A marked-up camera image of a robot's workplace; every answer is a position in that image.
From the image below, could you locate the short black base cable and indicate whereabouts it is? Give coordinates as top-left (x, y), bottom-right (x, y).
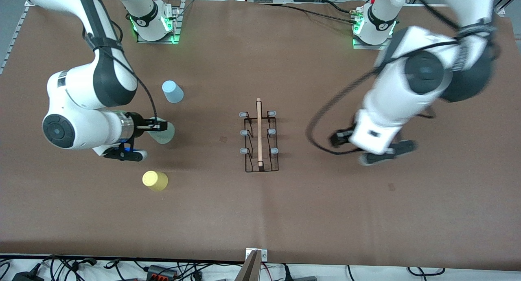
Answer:
top-left (325, 0), bottom-right (359, 14)

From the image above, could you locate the pale green plastic cup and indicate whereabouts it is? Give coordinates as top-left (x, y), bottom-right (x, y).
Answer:
top-left (147, 117), bottom-right (176, 145)

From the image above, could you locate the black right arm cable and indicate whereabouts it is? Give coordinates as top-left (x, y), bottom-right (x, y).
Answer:
top-left (83, 20), bottom-right (158, 121)

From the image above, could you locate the black power adapter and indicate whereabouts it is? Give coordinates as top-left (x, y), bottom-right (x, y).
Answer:
top-left (12, 270), bottom-right (45, 281)

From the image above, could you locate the looped black cable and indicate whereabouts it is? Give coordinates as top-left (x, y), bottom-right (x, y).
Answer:
top-left (407, 267), bottom-right (445, 276)

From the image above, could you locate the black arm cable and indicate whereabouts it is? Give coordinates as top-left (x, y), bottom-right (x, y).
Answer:
top-left (306, 0), bottom-right (495, 155)
top-left (83, 20), bottom-right (158, 121)

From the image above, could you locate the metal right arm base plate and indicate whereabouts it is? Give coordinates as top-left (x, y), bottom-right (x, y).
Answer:
top-left (136, 0), bottom-right (186, 44)

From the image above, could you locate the long black base cable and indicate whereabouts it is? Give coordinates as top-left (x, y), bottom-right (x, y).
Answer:
top-left (260, 2), bottom-right (359, 25)

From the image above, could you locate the paper table cover sheet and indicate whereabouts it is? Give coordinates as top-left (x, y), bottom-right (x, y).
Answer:
top-left (0, 0), bottom-right (521, 271)

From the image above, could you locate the brown grey stand beam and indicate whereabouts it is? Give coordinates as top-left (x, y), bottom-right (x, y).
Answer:
top-left (235, 250), bottom-right (262, 281)

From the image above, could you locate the yellow plastic cup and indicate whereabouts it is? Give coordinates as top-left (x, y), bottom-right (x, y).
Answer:
top-left (142, 171), bottom-right (169, 192)

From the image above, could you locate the black orange adapter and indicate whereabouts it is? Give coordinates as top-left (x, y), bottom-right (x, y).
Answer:
top-left (146, 265), bottom-right (176, 280)

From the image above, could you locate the aluminium table side rail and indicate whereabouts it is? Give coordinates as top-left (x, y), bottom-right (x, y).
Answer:
top-left (0, 6), bottom-right (32, 75)

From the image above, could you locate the small metal bracket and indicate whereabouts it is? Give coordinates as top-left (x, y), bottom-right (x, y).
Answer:
top-left (245, 248), bottom-right (268, 262)

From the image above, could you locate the light blue plastic cup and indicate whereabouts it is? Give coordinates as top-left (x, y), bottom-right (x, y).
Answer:
top-left (162, 80), bottom-right (184, 104)

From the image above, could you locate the black wire cup holder rack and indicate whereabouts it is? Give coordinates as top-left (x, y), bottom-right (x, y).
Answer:
top-left (239, 98), bottom-right (280, 173)

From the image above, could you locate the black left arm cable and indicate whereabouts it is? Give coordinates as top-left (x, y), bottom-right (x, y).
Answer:
top-left (306, 0), bottom-right (495, 155)

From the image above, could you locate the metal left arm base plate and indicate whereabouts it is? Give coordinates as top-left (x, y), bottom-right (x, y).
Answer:
top-left (352, 33), bottom-right (396, 50)

